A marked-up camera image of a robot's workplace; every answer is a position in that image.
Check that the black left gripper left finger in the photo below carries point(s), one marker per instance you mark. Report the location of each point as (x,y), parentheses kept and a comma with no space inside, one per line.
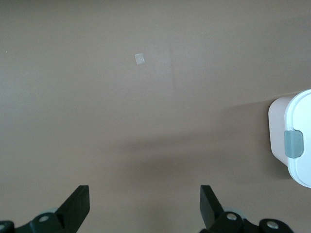
(75,208)

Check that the white plastic box lid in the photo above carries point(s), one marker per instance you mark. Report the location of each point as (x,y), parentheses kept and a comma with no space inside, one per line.
(303,116)

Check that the pale pink box base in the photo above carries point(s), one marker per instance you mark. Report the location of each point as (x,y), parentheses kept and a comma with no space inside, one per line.
(277,126)

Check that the small tape piece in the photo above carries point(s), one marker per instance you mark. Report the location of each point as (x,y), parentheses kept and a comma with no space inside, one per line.
(140,58)

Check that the grey lid latch clip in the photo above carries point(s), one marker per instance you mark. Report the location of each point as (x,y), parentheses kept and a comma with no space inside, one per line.
(293,144)

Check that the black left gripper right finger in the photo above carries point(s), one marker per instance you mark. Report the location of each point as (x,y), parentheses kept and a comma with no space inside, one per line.
(210,211)

